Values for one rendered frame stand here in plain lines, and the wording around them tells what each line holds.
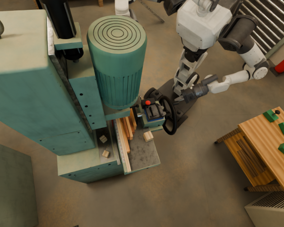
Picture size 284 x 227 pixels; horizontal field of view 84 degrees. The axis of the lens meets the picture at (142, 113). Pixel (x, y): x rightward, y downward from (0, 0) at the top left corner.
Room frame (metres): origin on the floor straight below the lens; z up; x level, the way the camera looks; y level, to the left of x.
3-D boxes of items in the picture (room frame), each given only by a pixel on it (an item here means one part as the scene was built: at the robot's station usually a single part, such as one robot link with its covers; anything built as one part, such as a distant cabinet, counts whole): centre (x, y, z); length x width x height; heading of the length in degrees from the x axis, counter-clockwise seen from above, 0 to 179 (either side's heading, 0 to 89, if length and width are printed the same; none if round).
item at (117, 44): (0.40, 0.12, 1.35); 0.18 x 0.18 x 0.31
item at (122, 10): (0.80, 0.22, 1.32); 0.13 x 0.07 x 0.09; 16
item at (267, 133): (0.70, -1.33, 0.32); 0.66 x 0.57 x 0.64; 36
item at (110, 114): (0.39, 0.14, 1.03); 0.14 x 0.07 x 0.09; 118
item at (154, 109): (0.48, -0.06, 0.99); 0.13 x 0.11 x 0.06; 28
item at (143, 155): (0.43, 0.02, 0.87); 0.61 x 0.30 x 0.06; 28
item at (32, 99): (0.26, 0.38, 1.16); 0.22 x 0.22 x 0.72; 28
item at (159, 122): (0.47, -0.06, 0.91); 0.15 x 0.14 x 0.09; 28
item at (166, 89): (1.26, -0.40, 0.19); 0.64 x 0.52 x 0.33; 148
